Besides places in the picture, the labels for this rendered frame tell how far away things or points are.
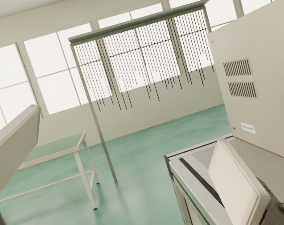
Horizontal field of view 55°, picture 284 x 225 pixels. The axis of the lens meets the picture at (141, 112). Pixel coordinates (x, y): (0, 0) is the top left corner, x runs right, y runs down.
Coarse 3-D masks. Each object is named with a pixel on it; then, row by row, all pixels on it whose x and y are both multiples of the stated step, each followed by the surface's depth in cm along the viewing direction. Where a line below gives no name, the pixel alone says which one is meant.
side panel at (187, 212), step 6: (174, 186) 52; (180, 192) 52; (180, 198) 52; (180, 204) 53; (186, 204) 53; (180, 210) 55; (186, 210) 53; (192, 210) 48; (186, 216) 53; (192, 216) 50; (186, 222) 53; (192, 222) 53; (198, 222) 46
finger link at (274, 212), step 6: (276, 204) 13; (282, 204) 13; (270, 210) 13; (276, 210) 13; (282, 210) 13; (270, 216) 12; (276, 216) 12; (282, 216) 13; (264, 222) 12; (270, 222) 12; (276, 222) 12; (282, 222) 12
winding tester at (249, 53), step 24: (240, 24) 38; (264, 24) 33; (216, 48) 48; (240, 48) 40; (264, 48) 34; (216, 72) 51; (240, 72) 42; (264, 72) 36; (240, 96) 44; (264, 96) 37; (240, 120) 47; (264, 120) 39; (264, 144) 42
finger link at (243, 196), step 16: (224, 144) 19; (224, 160) 18; (240, 160) 17; (224, 176) 18; (240, 176) 16; (224, 192) 17; (240, 192) 15; (256, 192) 14; (240, 208) 15; (256, 208) 14; (240, 224) 15; (256, 224) 14
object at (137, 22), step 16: (208, 0) 333; (144, 16) 326; (160, 16) 340; (176, 16) 353; (96, 32) 321; (112, 32) 345; (160, 32) 354; (192, 32) 359; (208, 32) 363; (176, 48) 359; (112, 64) 351; (160, 64) 359; (192, 64) 364; (96, 80) 351; (144, 80) 358; (128, 96) 358
